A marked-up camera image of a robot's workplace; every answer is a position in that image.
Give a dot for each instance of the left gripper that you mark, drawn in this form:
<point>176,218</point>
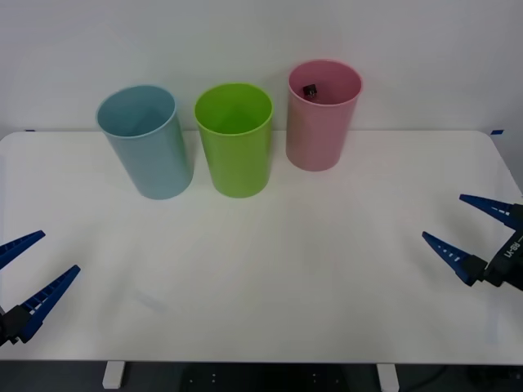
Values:
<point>3,328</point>

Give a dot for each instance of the pale blue plastic bin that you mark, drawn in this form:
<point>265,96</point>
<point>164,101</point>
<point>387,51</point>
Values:
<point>157,163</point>

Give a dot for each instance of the pink plastic bin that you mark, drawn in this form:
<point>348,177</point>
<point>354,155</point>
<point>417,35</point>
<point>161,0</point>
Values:
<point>312,139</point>

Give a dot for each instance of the white table leg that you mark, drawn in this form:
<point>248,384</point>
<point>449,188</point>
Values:
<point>113,375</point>
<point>387,377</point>

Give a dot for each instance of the green plastic bin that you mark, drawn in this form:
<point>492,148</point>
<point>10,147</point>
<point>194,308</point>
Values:
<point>239,163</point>

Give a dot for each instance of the small black-capped plastic bottle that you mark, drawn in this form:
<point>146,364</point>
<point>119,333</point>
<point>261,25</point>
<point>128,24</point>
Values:
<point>310,90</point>

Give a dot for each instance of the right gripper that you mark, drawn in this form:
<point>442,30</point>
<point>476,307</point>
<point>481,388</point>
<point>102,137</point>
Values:
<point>508,261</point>

